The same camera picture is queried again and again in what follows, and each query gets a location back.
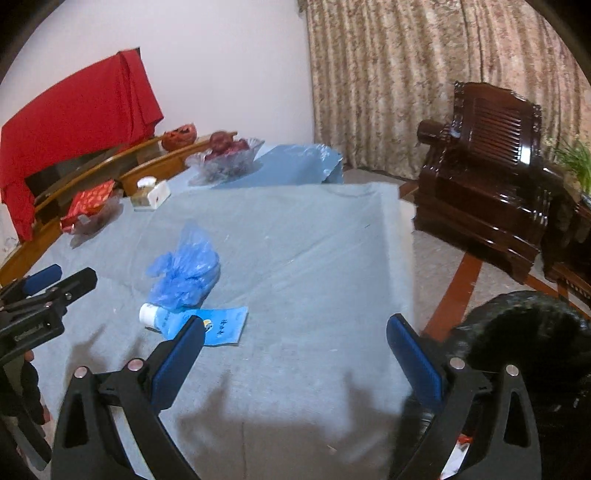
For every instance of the clear plastic tray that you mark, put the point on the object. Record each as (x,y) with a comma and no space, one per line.
(99,226)

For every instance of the white tissue box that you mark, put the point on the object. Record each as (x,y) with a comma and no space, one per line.
(154,196)

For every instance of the red apple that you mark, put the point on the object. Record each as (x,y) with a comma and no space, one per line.
(240,146)
(220,141)

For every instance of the red patterned packet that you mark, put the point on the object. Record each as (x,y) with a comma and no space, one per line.
(87,203)

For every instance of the dark wooden armchair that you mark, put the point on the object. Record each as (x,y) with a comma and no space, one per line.
(485,184)

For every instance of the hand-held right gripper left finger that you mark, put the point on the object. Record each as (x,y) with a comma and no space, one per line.
(178,364)

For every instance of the large blue plastic sheet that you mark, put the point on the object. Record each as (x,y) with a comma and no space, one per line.
(295,161)

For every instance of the beige patterned curtain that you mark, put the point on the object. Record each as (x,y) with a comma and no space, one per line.
(392,69)

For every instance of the green potted plant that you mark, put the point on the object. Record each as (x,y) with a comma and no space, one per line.
(577,159)

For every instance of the bin with black bag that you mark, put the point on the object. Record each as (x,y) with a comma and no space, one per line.
(531,332)

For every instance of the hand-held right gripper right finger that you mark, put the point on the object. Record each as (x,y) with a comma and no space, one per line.
(415,360)

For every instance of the red cloth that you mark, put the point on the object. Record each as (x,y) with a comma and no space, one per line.
(69,124)

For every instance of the blue plastic bag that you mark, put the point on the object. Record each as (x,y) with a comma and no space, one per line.
(184,272)

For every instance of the clear glass fruit bowl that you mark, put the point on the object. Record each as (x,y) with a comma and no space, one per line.
(226,166)

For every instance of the dark wooden side furniture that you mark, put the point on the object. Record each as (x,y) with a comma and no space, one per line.
(568,240)

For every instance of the curved wooden bench frame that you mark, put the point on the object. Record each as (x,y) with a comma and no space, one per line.
(152,168)

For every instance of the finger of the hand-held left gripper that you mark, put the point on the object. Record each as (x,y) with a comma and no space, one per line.
(44,279)
(76,284)

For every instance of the blue tube with white cap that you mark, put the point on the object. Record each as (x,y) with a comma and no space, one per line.
(221,327)

